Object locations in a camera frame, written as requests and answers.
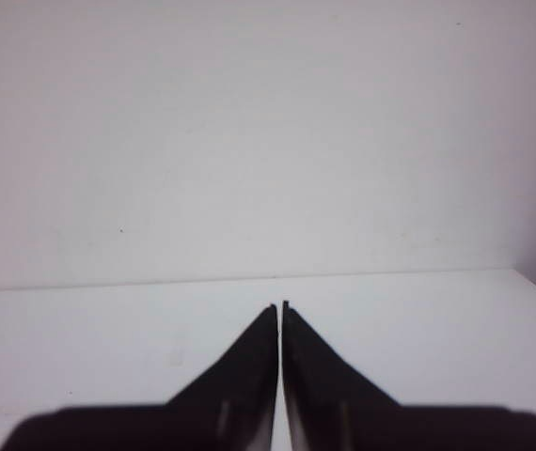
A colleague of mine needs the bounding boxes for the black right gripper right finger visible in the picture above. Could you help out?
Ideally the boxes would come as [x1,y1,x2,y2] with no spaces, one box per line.
[281,301,401,450]

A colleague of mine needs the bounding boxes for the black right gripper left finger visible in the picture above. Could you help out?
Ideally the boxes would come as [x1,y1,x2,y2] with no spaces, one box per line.
[166,304,278,450]

